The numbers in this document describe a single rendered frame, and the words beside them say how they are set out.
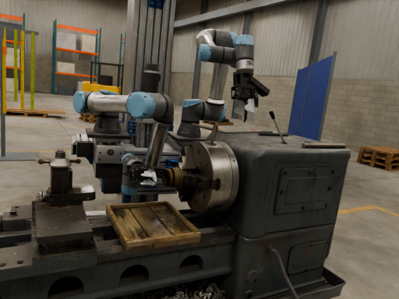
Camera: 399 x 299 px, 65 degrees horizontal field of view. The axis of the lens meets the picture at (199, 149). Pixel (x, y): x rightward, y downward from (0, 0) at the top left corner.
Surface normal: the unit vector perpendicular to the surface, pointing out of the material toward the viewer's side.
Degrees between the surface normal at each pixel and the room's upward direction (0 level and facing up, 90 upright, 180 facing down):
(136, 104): 90
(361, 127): 90
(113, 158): 90
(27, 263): 0
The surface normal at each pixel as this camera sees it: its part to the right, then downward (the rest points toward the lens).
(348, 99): -0.86, 0.00
